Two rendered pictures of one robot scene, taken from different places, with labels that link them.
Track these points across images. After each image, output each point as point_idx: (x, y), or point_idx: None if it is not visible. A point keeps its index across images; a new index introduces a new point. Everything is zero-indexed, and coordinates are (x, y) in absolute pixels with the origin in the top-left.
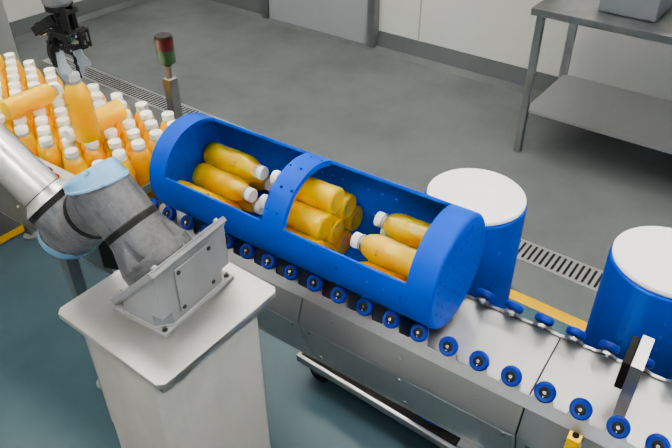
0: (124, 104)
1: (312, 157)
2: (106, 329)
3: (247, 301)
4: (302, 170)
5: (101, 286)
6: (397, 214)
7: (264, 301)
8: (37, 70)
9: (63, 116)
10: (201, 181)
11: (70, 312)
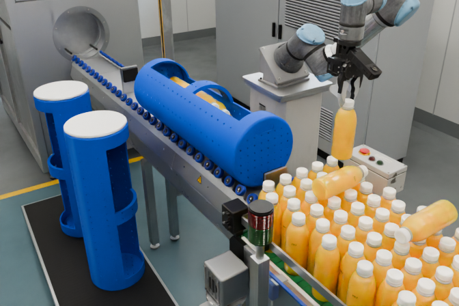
0: (317, 219)
1: (195, 85)
2: (311, 76)
3: (255, 75)
4: (206, 81)
5: (315, 85)
6: None
7: (248, 74)
8: None
9: (383, 214)
10: None
11: (327, 81)
